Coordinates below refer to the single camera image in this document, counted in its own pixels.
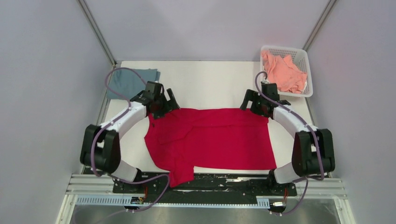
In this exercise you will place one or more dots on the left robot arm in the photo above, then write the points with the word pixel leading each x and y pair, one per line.
pixel 101 143

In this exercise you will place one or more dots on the pink t shirt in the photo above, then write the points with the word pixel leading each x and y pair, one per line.
pixel 283 72

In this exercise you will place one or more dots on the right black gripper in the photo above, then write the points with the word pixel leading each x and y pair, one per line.
pixel 252 95

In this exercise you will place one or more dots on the aluminium frame rail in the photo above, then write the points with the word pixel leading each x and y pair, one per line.
pixel 87 189

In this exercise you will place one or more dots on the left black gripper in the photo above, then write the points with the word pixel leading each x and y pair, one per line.
pixel 168 107

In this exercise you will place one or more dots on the white plastic basket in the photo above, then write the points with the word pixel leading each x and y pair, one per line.
pixel 300 59

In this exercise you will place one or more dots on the red t shirt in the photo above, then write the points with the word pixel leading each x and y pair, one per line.
pixel 228 138

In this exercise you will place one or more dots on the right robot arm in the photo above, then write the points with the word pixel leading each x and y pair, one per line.
pixel 313 149

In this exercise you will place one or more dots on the folded blue t shirt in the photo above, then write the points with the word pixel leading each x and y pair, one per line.
pixel 128 84

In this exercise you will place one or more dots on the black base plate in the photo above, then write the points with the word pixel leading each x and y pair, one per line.
pixel 206 188

